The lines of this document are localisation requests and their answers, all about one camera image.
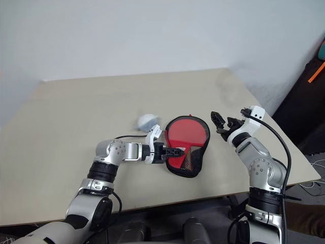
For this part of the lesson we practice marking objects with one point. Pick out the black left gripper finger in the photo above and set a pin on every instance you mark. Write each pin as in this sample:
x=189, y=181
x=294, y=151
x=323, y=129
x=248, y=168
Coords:
x=179, y=152

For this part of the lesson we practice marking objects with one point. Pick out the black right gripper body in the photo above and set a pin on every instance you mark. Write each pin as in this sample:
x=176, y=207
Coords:
x=234, y=125

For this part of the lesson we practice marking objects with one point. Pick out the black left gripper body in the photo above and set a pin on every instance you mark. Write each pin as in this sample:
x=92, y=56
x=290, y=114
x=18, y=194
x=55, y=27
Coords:
x=159, y=152

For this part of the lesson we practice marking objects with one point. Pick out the black paddle case red lining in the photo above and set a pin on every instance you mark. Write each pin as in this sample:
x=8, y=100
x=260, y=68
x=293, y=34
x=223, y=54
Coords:
x=200, y=162

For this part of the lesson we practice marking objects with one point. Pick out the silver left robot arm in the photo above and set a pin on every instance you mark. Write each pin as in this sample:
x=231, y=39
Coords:
x=127, y=151

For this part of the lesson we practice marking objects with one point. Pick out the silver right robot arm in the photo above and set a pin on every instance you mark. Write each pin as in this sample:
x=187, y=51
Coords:
x=264, y=165

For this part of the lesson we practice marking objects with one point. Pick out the red table tennis paddle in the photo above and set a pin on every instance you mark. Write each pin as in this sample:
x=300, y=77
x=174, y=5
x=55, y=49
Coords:
x=185, y=132

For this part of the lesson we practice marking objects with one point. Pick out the white ball in clear bag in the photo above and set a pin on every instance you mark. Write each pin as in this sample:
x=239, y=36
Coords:
x=145, y=120

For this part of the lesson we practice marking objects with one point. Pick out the black furniture piece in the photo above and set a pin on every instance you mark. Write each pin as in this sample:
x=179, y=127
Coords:
x=302, y=114

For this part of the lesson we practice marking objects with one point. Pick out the dark rounded shape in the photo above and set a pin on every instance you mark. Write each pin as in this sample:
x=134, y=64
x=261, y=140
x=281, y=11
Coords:
x=195, y=231
x=135, y=233

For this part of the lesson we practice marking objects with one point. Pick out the beige table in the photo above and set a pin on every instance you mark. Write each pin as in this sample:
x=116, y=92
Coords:
x=76, y=114

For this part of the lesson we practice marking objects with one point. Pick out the orange strip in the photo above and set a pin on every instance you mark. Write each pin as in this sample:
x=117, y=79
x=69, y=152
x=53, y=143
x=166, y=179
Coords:
x=316, y=72

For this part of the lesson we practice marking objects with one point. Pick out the teal object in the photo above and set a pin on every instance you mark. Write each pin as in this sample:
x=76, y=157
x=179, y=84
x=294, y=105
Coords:
x=322, y=50

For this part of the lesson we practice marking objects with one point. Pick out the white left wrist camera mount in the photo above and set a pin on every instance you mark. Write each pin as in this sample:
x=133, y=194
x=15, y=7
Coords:
x=154, y=133

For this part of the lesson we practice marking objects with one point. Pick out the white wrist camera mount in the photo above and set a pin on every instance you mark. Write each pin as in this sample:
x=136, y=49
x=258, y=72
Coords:
x=154, y=133
x=257, y=114

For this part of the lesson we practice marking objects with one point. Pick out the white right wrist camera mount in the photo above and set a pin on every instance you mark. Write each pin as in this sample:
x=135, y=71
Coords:
x=257, y=114

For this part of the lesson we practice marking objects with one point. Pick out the black table bracket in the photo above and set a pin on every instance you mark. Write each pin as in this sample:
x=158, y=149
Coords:
x=235, y=207

